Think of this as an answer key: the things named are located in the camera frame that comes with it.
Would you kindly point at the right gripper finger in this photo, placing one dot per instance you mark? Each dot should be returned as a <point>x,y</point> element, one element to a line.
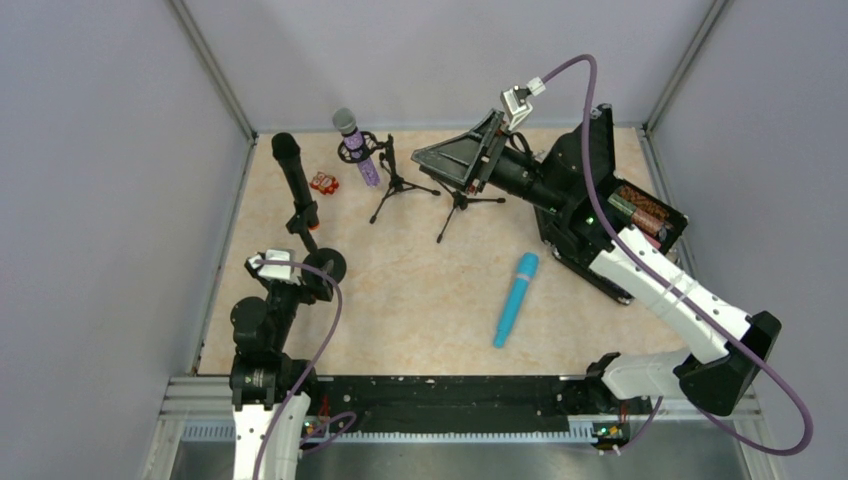
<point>487,133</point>
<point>458,162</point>

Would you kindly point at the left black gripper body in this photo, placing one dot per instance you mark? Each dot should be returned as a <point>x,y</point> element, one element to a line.
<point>308,275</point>

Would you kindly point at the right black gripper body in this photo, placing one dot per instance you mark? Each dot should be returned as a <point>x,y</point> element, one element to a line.
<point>485,157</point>

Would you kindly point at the small black tripod stand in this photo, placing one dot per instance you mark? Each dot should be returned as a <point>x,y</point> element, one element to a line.
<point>460,202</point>

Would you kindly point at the round base microphone stand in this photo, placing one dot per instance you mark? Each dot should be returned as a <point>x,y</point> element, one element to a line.
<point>302,223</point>

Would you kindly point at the teal microphone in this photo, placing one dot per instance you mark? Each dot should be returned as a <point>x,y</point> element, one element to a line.
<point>524,274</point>

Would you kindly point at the shock mount tripod stand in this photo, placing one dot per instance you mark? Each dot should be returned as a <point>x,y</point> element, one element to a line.
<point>385,151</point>

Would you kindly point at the purple glitter microphone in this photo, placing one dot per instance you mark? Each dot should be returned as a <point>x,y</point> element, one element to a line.
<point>355,145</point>

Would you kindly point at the black microphone orange end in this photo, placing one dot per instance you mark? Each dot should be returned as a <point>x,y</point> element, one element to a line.
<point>287,153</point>

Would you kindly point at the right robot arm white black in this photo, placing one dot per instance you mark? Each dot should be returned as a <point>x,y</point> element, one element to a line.
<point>617,236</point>

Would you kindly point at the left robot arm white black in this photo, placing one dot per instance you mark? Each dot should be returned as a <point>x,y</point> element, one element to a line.
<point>270,390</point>

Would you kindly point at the red owl toy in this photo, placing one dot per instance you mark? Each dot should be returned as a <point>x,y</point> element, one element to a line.
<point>324,183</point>

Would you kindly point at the poker chip rolls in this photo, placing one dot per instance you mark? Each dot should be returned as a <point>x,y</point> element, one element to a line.
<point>643,210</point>

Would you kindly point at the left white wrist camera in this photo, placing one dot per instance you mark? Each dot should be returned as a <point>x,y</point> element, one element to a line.
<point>272,265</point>

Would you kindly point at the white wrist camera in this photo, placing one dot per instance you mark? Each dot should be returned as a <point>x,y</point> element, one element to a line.
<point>272,265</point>
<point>516,102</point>

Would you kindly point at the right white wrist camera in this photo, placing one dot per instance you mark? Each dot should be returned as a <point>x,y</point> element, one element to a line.
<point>516,102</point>

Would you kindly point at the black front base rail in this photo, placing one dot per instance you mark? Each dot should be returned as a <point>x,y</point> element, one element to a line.
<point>453,404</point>

